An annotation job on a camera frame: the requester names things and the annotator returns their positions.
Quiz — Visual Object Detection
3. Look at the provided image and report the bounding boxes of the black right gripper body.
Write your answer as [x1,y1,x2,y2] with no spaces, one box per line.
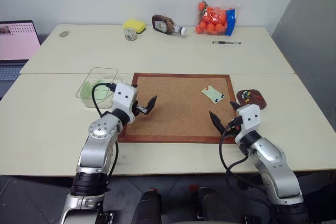
[225,115,243,137]

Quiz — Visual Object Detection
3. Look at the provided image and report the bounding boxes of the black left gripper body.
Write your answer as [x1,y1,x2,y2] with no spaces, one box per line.
[132,100,148,117]

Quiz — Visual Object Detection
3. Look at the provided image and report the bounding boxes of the light green paper note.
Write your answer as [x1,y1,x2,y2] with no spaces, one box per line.
[201,85,226,105]

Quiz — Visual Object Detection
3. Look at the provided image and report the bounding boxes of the clear glass cup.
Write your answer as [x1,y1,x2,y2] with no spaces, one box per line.
[123,27,138,42]

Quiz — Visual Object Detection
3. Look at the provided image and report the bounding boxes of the brown dish with pushpins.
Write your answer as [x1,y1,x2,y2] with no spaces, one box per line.
[235,89,268,111]

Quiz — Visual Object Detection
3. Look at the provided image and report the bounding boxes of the clear plastic container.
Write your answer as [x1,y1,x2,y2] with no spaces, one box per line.
[75,67,124,109]

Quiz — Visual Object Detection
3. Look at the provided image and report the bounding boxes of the light green paper sheets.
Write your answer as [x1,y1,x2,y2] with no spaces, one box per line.
[80,78,114,104]

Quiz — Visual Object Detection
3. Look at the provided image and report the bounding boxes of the yellow sponge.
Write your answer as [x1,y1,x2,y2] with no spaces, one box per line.
[123,19,147,35]

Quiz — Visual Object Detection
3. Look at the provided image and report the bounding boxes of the brown sauce bottle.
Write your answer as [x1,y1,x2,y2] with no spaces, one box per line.
[151,14,187,36]

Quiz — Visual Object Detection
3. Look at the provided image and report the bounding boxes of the dark rounded shape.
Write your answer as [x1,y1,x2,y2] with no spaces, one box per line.
[131,188,162,224]
[196,186,237,224]

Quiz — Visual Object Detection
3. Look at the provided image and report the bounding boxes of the bag of orange balls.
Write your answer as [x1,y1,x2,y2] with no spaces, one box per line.
[195,0,240,37]

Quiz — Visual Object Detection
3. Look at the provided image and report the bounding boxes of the grey laptop with pink screen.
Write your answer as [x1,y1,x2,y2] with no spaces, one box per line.
[0,20,42,99]

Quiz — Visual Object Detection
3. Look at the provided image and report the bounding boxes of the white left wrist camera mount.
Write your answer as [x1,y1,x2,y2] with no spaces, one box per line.
[112,82,139,124]

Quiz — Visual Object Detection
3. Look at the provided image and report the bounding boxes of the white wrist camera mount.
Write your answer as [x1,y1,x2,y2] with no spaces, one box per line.
[112,82,139,124]
[236,104,263,135]

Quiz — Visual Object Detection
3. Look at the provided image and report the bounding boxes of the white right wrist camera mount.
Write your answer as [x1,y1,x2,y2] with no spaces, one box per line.
[236,104,263,135]

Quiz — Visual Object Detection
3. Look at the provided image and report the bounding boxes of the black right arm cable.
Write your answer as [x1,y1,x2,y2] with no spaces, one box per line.
[218,119,279,224]

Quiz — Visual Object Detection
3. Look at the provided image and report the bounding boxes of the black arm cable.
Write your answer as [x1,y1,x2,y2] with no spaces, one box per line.
[218,119,279,224]
[91,82,119,183]

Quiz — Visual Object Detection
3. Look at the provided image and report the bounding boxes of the cork board with wooden frame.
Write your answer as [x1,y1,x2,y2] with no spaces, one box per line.
[117,73,240,145]

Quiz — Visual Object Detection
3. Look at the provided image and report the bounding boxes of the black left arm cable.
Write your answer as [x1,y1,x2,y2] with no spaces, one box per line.
[91,82,119,183]

